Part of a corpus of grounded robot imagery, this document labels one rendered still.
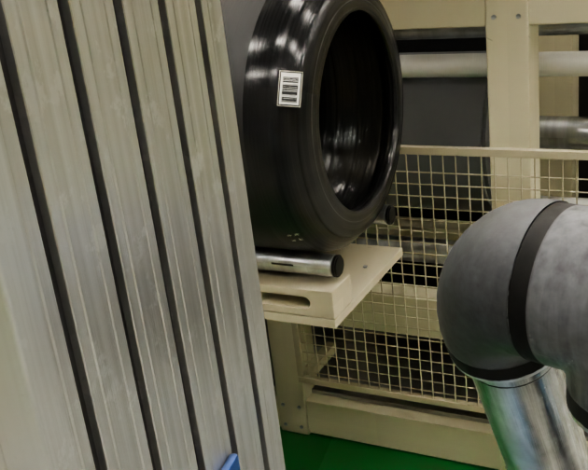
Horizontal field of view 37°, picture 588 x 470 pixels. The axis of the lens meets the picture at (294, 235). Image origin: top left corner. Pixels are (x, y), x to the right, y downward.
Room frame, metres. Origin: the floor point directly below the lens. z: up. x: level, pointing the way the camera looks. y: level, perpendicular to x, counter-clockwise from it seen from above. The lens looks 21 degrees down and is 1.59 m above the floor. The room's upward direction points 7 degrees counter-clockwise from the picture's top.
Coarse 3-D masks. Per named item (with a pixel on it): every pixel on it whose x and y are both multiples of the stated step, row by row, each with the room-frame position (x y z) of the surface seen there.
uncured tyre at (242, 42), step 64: (256, 0) 1.62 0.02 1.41; (320, 0) 1.61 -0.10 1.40; (256, 64) 1.52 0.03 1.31; (320, 64) 1.55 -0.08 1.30; (384, 64) 1.92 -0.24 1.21; (256, 128) 1.48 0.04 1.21; (320, 128) 2.00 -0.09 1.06; (384, 128) 1.92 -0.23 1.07; (256, 192) 1.50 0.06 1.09; (320, 192) 1.51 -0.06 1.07; (384, 192) 1.75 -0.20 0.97
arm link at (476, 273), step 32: (480, 224) 0.59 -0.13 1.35; (512, 224) 0.56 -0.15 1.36; (448, 256) 0.60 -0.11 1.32; (480, 256) 0.56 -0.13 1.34; (512, 256) 0.54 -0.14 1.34; (448, 288) 0.58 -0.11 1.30; (480, 288) 0.55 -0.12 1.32; (448, 320) 0.59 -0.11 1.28; (480, 320) 0.55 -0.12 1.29; (480, 352) 0.58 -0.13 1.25; (512, 352) 0.54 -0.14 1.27; (480, 384) 0.62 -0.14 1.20; (512, 384) 0.60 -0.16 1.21; (544, 384) 0.60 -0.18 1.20; (512, 416) 0.61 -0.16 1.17; (544, 416) 0.61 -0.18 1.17; (512, 448) 0.63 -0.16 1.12; (544, 448) 0.62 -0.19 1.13; (576, 448) 0.64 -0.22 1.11
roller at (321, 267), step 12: (264, 252) 1.64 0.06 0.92; (276, 252) 1.63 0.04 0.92; (288, 252) 1.62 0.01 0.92; (300, 252) 1.61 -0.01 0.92; (312, 252) 1.60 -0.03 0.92; (264, 264) 1.63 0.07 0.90; (276, 264) 1.61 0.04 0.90; (288, 264) 1.60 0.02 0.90; (300, 264) 1.59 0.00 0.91; (312, 264) 1.58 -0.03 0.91; (324, 264) 1.56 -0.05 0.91; (336, 264) 1.56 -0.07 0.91; (336, 276) 1.56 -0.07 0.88
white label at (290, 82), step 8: (280, 72) 1.50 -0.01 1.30; (288, 72) 1.49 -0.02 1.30; (296, 72) 1.49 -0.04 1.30; (280, 80) 1.49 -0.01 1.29; (288, 80) 1.49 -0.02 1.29; (296, 80) 1.49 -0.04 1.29; (280, 88) 1.49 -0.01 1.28; (288, 88) 1.49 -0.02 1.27; (296, 88) 1.48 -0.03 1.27; (280, 96) 1.48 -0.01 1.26; (288, 96) 1.48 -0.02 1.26; (296, 96) 1.48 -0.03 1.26; (280, 104) 1.48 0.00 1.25; (288, 104) 1.48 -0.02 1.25; (296, 104) 1.47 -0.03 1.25
